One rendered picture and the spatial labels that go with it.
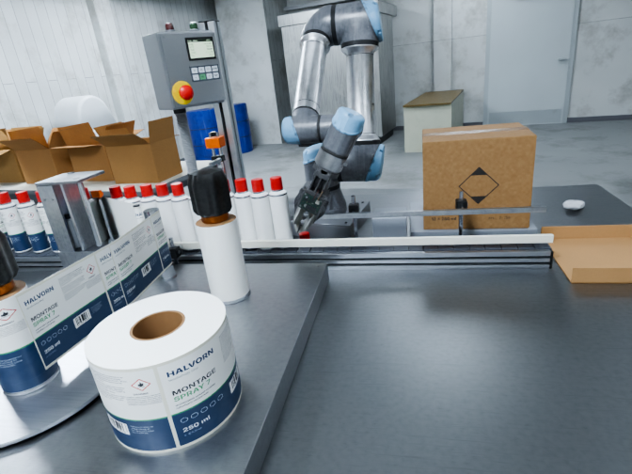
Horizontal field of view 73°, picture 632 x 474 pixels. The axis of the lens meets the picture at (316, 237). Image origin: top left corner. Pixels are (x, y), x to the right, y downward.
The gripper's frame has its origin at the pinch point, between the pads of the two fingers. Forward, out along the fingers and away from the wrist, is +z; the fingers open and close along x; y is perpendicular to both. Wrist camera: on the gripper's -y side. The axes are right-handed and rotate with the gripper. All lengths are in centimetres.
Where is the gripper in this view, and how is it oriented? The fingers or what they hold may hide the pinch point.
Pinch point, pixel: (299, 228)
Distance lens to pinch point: 121.5
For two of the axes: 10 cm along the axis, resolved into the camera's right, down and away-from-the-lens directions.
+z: -4.0, 8.1, 4.3
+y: -2.0, 3.8, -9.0
